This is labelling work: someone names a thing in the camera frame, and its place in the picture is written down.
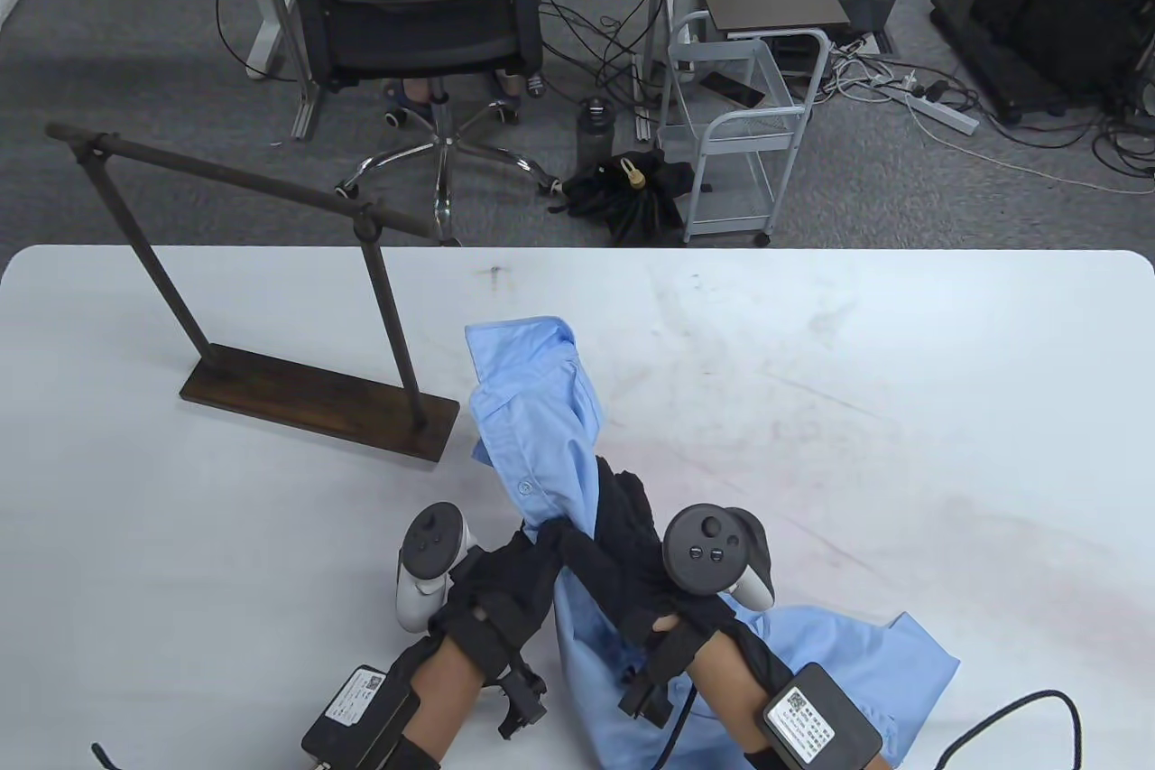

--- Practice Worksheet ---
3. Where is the person's left hand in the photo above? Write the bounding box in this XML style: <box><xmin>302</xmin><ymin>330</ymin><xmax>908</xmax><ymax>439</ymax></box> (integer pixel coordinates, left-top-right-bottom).
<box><xmin>429</xmin><ymin>524</ymin><xmax>566</xmax><ymax>740</ymax></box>

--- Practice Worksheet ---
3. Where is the person's right hand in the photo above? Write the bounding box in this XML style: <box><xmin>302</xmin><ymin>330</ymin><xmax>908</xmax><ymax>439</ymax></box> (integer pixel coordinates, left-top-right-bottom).
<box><xmin>540</xmin><ymin>457</ymin><xmax>739</xmax><ymax>728</ymax></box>

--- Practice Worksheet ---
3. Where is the light blue long-sleeve shirt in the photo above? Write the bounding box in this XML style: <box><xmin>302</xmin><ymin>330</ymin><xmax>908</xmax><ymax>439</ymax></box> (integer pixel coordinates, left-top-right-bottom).
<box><xmin>465</xmin><ymin>315</ymin><xmax>961</xmax><ymax>770</ymax></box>

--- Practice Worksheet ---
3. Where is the dark metal wood rack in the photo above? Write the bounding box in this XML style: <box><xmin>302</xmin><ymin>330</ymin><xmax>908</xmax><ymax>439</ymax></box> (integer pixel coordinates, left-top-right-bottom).
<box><xmin>47</xmin><ymin>123</ymin><xmax>461</xmax><ymax>465</ymax></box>

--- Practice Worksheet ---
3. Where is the person's right forearm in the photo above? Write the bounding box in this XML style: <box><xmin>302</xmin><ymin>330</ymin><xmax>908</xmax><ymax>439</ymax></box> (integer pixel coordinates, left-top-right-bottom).
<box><xmin>684</xmin><ymin>636</ymin><xmax>788</xmax><ymax>755</ymax></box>

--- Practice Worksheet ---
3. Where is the person's left forearm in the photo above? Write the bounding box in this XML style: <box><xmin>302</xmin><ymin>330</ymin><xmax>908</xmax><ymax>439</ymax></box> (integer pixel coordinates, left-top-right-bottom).
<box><xmin>395</xmin><ymin>633</ymin><xmax>508</xmax><ymax>757</ymax></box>

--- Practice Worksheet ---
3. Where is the white desktop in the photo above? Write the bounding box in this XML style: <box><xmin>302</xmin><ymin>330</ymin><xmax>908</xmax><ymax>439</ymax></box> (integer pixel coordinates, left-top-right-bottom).
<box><xmin>0</xmin><ymin>245</ymin><xmax>1155</xmax><ymax>770</ymax></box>

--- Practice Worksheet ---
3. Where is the grey white hand controller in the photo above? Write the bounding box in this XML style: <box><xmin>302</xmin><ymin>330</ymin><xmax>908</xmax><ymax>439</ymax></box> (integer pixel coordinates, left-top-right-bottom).
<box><xmin>662</xmin><ymin>506</ymin><xmax>776</xmax><ymax>614</ymax></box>
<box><xmin>393</xmin><ymin>502</ymin><xmax>480</xmax><ymax>635</ymax></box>

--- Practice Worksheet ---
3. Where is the black labelled wrist sensor box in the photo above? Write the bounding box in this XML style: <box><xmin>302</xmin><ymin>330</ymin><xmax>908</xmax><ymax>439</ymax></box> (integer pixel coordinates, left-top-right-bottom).
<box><xmin>300</xmin><ymin>665</ymin><xmax>422</xmax><ymax>770</ymax></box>
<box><xmin>762</xmin><ymin>663</ymin><xmax>884</xmax><ymax>770</ymax></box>

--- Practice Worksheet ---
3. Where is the black folded umbrella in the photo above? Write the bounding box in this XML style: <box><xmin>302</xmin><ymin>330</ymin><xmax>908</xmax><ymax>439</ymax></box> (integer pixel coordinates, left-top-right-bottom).
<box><xmin>550</xmin><ymin>152</ymin><xmax>695</xmax><ymax>248</ymax></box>

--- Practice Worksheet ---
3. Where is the black water bottle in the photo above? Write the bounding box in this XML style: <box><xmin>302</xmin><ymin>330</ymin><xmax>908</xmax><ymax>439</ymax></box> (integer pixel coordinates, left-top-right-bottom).
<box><xmin>577</xmin><ymin>96</ymin><xmax>617</xmax><ymax>177</ymax></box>

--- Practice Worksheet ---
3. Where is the white metal trolley cart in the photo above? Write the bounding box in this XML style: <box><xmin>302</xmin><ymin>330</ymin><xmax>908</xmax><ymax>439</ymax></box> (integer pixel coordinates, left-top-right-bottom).
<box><xmin>661</xmin><ymin>10</ymin><xmax>832</xmax><ymax>248</ymax></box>

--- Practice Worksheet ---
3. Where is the black phone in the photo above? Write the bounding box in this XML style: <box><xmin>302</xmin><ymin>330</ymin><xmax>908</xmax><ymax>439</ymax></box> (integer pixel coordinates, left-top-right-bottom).
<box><xmin>700</xmin><ymin>70</ymin><xmax>767</xmax><ymax>108</ymax></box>

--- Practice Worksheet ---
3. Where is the white power strip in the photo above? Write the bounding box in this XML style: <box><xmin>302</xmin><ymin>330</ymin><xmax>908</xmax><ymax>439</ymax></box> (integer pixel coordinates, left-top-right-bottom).
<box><xmin>905</xmin><ymin>88</ymin><xmax>978</xmax><ymax>137</ymax></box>

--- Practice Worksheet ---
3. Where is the grey metal desk leg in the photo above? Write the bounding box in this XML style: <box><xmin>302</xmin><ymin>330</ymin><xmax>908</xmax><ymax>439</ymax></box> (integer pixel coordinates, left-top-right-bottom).
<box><xmin>287</xmin><ymin>0</ymin><xmax>328</xmax><ymax>143</ymax></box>

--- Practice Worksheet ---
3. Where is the black mesh office chair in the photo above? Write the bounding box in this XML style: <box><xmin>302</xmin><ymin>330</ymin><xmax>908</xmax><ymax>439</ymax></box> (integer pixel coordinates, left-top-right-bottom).
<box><xmin>271</xmin><ymin>0</ymin><xmax>566</xmax><ymax>246</ymax></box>

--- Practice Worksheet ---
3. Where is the bundle of black floor cables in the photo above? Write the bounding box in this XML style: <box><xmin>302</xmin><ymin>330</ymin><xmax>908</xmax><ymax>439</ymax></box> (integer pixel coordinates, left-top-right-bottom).
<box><xmin>540</xmin><ymin>0</ymin><xmax>670</xmax><ymax>114</ymax></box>

